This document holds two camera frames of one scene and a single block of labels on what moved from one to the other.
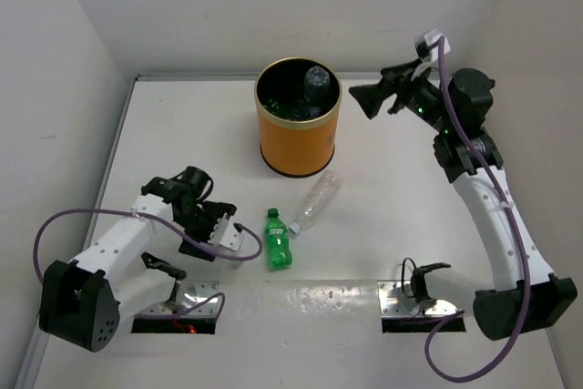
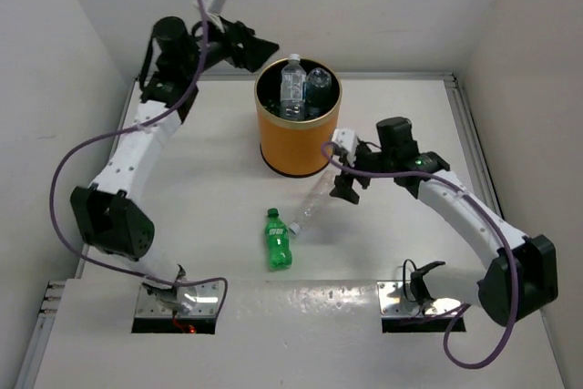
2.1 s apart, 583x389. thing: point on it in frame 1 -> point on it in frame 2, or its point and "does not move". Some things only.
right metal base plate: (396, 299) does not move
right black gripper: (396, 79) -> (343, 187)
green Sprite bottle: (278, 241) does not move
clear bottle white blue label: (235, 264) -> (293, 79)
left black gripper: (215, 210) -> (251, 51)
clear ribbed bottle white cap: (318, 201) does not move
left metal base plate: (195, 291) does not move
